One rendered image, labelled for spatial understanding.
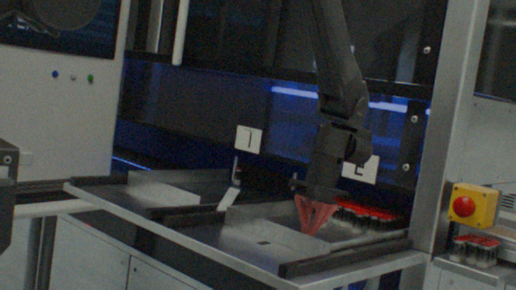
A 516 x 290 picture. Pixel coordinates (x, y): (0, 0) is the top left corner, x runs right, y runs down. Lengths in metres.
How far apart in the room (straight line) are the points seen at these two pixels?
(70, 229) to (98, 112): 0.55
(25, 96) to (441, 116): 1.05
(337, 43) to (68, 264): 1.51
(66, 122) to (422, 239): 1.03
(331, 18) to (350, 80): 0.12
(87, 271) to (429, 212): 1.28
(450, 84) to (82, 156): 1.08
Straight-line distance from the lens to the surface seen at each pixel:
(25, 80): 1.64
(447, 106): 1.19
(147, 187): 1.37
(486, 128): 1.33
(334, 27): 0.95
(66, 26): 0.63
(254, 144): 1.47
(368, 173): 1.27
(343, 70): 0.98
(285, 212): 1.31
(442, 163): 1.19
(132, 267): 1.89
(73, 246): 2.18
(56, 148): 1.73
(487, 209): 1.16
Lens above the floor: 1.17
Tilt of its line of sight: 6 degrees down
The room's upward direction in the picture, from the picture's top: 8 degrees clockwise
